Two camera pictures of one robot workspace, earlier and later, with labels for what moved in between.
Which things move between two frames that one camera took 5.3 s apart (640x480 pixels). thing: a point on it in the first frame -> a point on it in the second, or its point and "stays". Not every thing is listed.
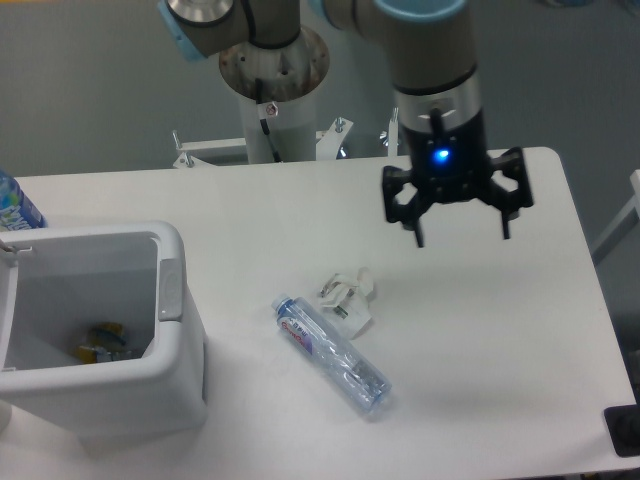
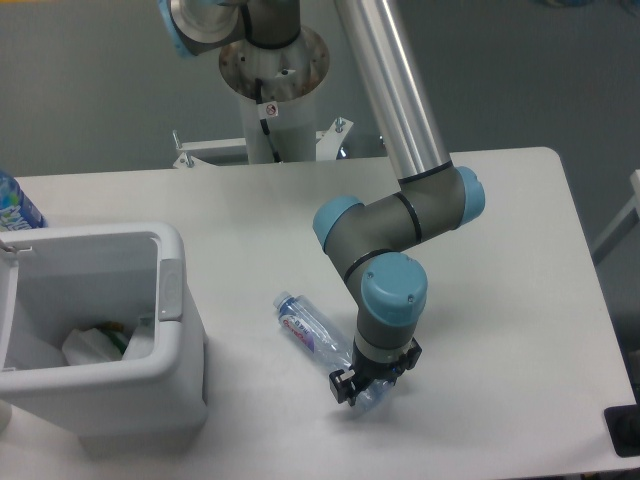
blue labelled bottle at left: (17, 212) stays
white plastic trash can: (56, 285) stays
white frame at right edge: (624, 226) stays
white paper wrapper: (347, 301) -> (94, 346)
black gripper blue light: (448, 158) -> (366, 370)
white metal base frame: (205, 151) stays
